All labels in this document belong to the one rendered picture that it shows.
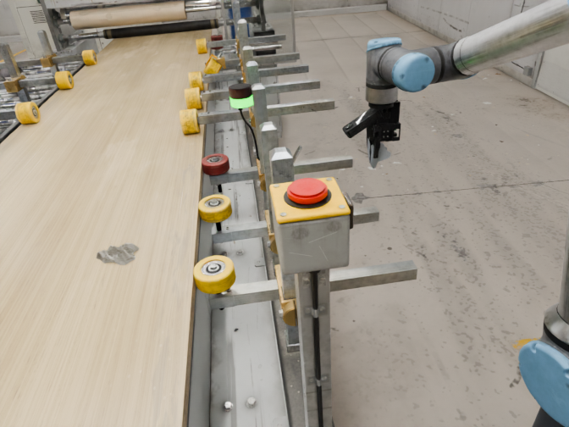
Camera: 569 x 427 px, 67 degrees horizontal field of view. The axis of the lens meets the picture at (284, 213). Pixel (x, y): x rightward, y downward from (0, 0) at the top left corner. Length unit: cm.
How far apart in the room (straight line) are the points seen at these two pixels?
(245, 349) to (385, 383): 82
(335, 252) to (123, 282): 55
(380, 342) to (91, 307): 130
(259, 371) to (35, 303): 48
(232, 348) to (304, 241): 70
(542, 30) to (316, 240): 68
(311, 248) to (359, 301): 164
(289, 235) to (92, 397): 43
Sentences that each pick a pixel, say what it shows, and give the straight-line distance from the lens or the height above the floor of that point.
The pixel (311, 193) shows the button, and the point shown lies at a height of 123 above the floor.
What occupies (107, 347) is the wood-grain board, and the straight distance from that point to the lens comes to 78.
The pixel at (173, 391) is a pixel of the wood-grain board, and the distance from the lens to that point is 69.
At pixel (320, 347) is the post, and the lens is 55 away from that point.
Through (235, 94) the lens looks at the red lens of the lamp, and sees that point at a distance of 114.
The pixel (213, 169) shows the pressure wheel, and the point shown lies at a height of 90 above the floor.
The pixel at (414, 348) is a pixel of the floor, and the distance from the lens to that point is 190.
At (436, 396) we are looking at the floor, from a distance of 178.
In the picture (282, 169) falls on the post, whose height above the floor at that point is 113.
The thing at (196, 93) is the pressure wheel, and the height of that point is 97.
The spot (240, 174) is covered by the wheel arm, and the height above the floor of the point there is 86.
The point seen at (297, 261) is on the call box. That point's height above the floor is 117.
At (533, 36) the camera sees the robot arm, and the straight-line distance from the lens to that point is 99.
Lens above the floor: 144
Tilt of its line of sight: 33 degrees down
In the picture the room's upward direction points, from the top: 5 degrees counter-clockwise
